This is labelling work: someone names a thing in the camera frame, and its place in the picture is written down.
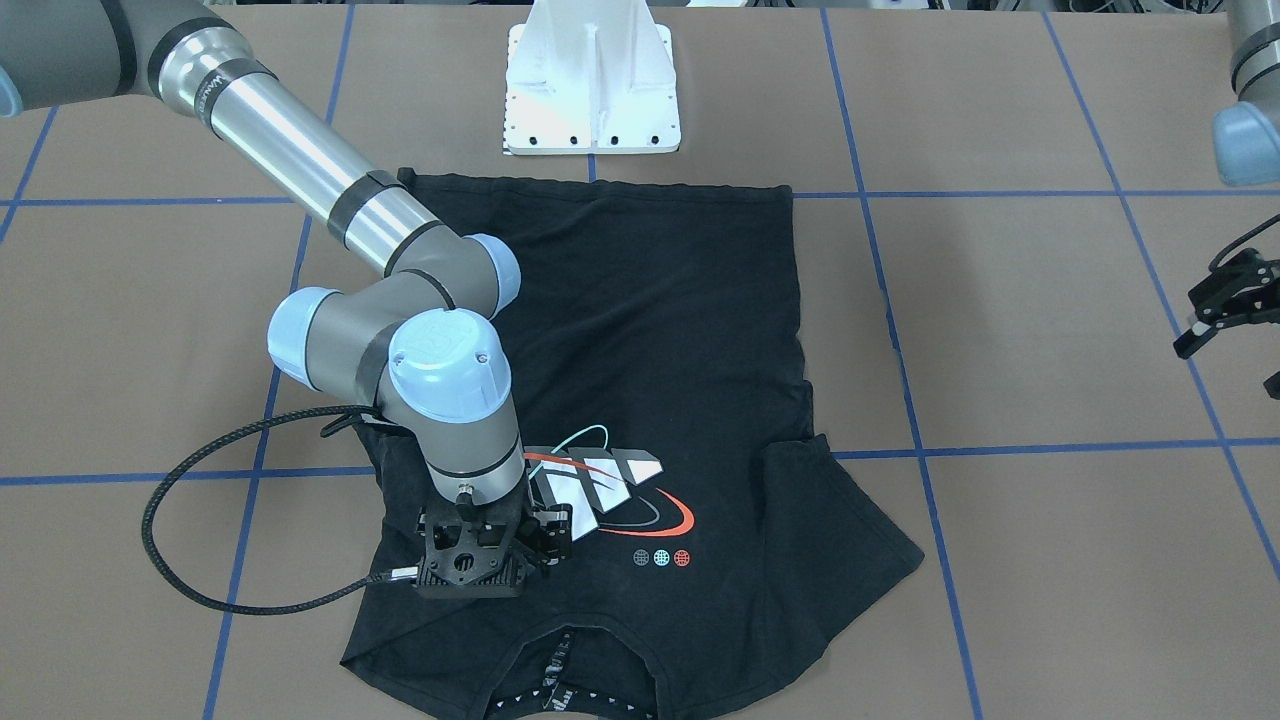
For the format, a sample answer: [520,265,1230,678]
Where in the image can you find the black graphic t-shirt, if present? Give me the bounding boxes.
[340,168,923,719]

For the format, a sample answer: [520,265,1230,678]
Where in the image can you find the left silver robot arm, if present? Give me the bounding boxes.
[1172,1,1279,359]

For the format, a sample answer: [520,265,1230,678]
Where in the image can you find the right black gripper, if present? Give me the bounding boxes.
[413,489,573,600]

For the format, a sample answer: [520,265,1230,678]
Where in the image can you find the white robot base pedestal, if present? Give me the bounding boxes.
[503,1,682,156]

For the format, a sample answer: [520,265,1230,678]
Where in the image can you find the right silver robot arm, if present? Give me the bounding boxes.
[3,1,570,611]

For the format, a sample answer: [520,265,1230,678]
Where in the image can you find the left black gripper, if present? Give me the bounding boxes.
[1174,247,1279,359]

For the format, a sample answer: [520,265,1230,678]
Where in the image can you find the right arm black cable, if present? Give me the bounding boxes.
[141,404,421,615]

